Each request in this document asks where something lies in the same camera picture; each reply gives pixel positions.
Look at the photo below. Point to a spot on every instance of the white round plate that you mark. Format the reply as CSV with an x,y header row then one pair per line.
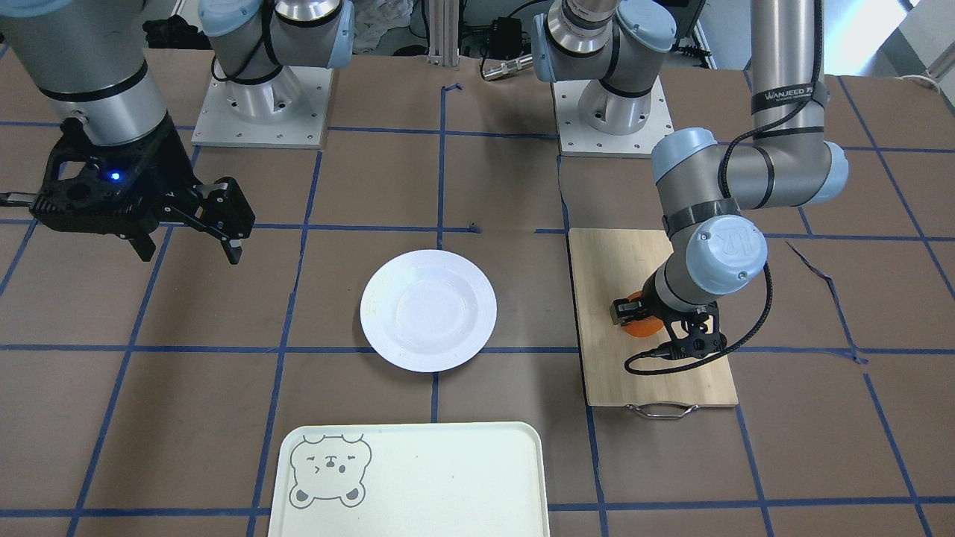
x,y
428,310

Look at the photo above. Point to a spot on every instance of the cream bear tray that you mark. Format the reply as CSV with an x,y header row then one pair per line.
x,y
481,479

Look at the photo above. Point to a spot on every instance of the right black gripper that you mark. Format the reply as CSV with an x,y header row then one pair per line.
x,y
168,172

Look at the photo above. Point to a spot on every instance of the black power brick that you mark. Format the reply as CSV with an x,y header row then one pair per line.
x,y
505,38

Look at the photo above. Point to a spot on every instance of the aluminium frame post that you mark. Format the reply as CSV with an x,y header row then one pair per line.
x,y
444,33

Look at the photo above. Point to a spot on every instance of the orange fruit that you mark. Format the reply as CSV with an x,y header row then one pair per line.
x,y
642,323

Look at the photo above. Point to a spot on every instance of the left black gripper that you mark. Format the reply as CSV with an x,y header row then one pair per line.
x,y
646,305

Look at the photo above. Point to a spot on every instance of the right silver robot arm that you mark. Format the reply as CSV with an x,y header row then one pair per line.
x,y
85,58

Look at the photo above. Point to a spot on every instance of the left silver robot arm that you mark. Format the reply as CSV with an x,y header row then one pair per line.
x,y
618,48

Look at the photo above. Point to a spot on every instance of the silver cable connector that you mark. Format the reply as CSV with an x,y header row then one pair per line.
x,y
506,68

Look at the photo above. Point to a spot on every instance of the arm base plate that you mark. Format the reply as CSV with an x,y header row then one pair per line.
x,y
594,123
287,112

